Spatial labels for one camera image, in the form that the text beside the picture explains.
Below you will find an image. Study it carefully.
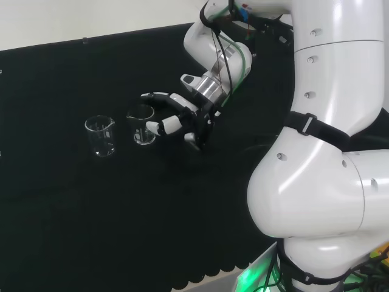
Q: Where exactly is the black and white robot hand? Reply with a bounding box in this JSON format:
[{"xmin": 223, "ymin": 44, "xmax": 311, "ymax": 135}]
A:
[{"xmin": 140, "ymin": 91, "xmax": 222, "ymax": 153}]

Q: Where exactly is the clear glass beaker white print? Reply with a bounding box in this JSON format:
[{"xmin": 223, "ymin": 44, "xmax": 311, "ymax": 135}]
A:
[
  {"xmin": 84, "ymin": 114, "xmax": 117, "ymax": 158},
  {"xmin": 126, "ymin": 104, "xmax": 157, "ymax": 146}
]

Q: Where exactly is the black bench cloth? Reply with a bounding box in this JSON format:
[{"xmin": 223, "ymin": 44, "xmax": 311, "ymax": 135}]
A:
[{"xmin": 0, "ymin": 21, "xmax": 298, "ymax": 292}]

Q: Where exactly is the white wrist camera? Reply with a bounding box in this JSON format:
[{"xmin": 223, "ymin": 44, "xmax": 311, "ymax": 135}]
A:
[{"xmin": 180, "ymin": 73, "xmax": 202, "ymax": 92}]

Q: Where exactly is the black and green cable bundle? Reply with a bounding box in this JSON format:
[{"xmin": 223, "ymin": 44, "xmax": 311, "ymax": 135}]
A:
[{"xmin": 340, "ymin": 252, "xmax": 389, "ymax": 292}]

